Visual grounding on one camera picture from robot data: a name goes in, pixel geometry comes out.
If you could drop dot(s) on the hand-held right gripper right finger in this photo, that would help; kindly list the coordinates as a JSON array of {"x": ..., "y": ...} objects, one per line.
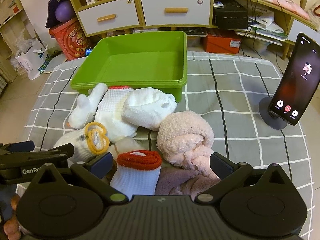
[{"x": 221, "y": 166}]

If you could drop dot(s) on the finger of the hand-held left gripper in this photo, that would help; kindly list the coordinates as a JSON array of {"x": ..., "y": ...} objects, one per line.
[
  {"x": 22, "y": 146},
  {"x": 60, "y": 151}
]

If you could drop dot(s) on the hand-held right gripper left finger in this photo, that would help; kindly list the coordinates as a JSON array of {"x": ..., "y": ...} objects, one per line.
[{"x": 103, "y": 163}]

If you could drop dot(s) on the white knit sock red cuff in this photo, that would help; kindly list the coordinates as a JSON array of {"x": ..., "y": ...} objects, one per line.
[{"x": 110, "y": 115}]

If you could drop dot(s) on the pink fluffy sock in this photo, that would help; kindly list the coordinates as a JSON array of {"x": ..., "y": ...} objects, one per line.
[{"x": 182, "y": 132}]

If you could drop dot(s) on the green plastic bin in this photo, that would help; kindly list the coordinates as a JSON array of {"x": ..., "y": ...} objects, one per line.
[{"x": 140, "y": 62}]

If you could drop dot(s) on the person's left hand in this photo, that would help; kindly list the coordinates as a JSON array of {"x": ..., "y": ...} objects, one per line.
[{"x": 12, "y": 230}]

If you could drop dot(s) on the white sock yellow trim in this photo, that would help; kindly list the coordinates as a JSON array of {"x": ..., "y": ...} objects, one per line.
[{"x": 72, "y": 140}]

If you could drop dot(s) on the cream sock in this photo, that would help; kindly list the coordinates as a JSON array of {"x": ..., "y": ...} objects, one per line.
[{"x": 127, "y": 145}]

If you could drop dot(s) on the mauve fluffy sock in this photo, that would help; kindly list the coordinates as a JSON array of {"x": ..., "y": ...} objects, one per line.
[{"x": 180, "y": 182}]

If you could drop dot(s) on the white fluffy sock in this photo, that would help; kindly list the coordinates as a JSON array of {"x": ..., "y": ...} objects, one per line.
[{"x": 82, "y": 112}]

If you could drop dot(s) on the rolled white knit sock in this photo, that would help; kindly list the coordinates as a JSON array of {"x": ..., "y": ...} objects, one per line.
[{"x": 142, "y": 112}]

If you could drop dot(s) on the grey phone stand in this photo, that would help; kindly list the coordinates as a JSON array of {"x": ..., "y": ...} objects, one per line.
[{"x": 265, "y": 110}]

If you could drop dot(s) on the white shopping bag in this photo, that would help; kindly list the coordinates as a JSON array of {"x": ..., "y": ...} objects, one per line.
[{"x": 31, "y": 62}]

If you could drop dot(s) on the white bathroom scale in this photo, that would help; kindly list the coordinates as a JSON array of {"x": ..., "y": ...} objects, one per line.
[{"x": 56, "y": 63}]

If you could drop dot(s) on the small device with screen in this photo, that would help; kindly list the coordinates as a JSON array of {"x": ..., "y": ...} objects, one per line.
[{"x": 90, "y": 52}]

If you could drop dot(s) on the red printed bucket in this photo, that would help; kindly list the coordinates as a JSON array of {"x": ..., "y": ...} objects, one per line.
[{"x": 72, "y": 40}]

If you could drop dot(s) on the black smartphone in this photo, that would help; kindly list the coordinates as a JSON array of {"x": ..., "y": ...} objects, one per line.
[{"x": 295, "y": 80}]

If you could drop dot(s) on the wooden bookshelf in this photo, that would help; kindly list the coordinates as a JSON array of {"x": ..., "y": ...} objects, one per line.
[{"x": 10, "y": 30}]

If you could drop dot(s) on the orange cardboard box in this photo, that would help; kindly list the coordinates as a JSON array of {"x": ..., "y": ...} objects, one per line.
[{"x": 220, "y": 43}]

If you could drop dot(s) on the clear box of electronics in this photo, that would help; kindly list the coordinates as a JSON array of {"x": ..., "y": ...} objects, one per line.
[{"x": 196, "y": 40}]

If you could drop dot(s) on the purple ball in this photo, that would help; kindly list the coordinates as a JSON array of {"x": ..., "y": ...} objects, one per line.
[{"x": 65, "y": 11}]

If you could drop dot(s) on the dark purple board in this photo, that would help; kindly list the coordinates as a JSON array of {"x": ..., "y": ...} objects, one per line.
[{"x": 53, "y": 7}]

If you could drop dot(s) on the black box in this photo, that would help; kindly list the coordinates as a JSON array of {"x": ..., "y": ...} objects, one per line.
[{"x": 230, "y": 17}]

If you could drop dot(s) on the wooden cabinet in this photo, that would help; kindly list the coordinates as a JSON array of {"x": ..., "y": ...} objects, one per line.
[{"x": 138, "y": 17}]

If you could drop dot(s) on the white printed plastic bag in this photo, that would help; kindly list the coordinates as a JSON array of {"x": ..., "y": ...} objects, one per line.
[{"x": 262, "y": 20}]

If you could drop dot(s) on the small white drawer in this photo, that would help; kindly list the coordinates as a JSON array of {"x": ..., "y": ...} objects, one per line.
[{"x": 300, "y": 28}]

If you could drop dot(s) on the white blue small device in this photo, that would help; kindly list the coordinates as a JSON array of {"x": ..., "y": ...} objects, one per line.
[{"x": 218, "y": 5}]

